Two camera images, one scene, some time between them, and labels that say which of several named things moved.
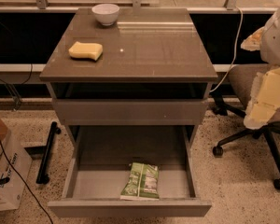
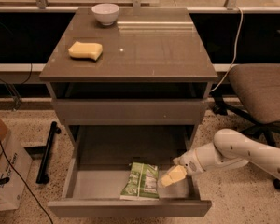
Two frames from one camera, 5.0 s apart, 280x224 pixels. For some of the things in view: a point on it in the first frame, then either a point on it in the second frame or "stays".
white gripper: (277, 41) → (189, 162)
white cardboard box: (13, 162) stays
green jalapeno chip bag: (142, 183) stays
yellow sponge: (86, 49) stays
